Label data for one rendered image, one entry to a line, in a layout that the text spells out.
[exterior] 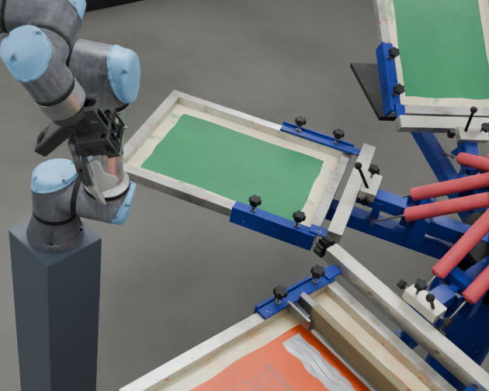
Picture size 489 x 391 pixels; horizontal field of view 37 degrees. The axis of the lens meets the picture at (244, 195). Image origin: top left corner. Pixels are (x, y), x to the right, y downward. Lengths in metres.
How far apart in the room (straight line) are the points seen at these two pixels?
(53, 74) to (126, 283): 2.46
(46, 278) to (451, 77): 1.90
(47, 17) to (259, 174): 1.65
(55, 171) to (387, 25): 1.68
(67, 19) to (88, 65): 0.37
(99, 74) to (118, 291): 2.07
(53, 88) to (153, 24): 4.52
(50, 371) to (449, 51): 2.04
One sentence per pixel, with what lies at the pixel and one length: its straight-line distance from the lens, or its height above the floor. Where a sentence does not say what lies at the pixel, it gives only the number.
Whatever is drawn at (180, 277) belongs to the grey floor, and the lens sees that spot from 3.60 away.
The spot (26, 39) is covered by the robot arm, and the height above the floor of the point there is 2.06.
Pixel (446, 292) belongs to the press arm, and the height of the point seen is 1.04.
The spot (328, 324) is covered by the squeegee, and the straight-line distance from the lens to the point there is 2.13.
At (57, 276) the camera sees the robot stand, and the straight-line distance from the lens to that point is 2.03.
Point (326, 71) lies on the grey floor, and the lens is 5.46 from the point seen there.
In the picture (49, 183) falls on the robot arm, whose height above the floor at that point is 1.42.
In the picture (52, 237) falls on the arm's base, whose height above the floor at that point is 1.24.
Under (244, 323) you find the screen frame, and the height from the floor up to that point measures 0.99.
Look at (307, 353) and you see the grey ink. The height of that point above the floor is 0.96.
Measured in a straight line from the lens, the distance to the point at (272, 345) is 2.17.
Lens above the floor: 2.63
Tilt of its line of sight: 40 degrees down
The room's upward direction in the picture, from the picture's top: 11 degrees clockwise
